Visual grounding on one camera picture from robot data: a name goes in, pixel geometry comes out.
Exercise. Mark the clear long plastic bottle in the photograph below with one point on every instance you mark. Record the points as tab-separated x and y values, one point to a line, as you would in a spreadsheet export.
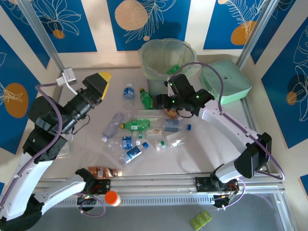
154	115

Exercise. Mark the red label tea bottle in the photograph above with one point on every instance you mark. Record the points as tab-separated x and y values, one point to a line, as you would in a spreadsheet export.
172	114

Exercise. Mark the clear bottle pale blue label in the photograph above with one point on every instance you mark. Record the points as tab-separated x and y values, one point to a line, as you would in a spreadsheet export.
172	125

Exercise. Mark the clear bottle crane picture label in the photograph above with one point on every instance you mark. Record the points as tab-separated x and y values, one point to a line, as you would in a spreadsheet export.
154	133

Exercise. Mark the blue label bottle white cap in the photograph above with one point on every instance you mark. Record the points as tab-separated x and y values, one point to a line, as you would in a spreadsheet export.
128	93

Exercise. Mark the green soda bottle yellow cap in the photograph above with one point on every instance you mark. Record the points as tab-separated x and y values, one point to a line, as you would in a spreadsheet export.
136	124
146	99

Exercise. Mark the crushed green plastic bottle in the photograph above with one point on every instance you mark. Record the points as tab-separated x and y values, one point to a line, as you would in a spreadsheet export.
172	69

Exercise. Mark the purple tinted clear bottle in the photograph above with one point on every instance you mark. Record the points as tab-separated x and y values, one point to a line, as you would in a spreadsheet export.
113	127

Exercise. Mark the clear capless blue label bottle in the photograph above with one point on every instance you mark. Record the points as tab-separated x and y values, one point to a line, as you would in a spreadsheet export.
125	142

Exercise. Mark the brown coffee drink bottle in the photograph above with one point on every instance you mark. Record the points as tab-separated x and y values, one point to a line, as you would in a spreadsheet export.
103	172

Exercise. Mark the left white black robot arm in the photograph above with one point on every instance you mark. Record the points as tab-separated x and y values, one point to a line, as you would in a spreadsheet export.
36	178

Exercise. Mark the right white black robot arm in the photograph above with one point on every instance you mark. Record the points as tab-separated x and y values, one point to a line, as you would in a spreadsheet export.
228	127

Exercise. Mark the grey translucent plastic bin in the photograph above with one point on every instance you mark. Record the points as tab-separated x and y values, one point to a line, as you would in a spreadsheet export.
156	86

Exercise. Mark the green plastic bin liner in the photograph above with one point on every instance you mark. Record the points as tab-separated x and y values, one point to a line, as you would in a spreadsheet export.
154	55

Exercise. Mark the mint green zip case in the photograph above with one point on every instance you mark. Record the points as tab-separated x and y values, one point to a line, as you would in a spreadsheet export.
233	79

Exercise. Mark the left base wiring bundle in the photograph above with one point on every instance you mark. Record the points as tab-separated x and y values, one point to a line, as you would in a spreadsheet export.
85	198

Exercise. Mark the base wiring bundle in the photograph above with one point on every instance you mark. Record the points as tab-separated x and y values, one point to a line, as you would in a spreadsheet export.
228	193
85	198

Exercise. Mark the right base wiring bundle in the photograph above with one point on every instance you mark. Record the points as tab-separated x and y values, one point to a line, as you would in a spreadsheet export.
228	193

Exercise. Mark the jar with orange lid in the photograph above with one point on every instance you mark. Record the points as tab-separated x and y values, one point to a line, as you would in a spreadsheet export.
112	197

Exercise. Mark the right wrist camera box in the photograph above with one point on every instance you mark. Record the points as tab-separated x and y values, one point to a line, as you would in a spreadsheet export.
170	91

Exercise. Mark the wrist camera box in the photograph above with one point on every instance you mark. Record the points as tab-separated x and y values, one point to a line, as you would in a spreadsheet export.
170	91
67	77

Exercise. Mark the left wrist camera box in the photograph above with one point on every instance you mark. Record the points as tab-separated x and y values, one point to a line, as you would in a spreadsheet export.
67	77

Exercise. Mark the aluminium frame post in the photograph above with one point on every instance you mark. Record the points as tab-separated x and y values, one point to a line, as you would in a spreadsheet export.
46	41
255	33

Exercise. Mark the long aluminium table rail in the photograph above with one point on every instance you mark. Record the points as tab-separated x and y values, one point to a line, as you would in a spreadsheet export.
154	183

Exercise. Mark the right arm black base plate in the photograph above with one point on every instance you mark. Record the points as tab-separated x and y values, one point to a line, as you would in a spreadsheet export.
202	184

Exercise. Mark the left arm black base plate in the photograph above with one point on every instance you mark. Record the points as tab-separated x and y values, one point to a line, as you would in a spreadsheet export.
103	186

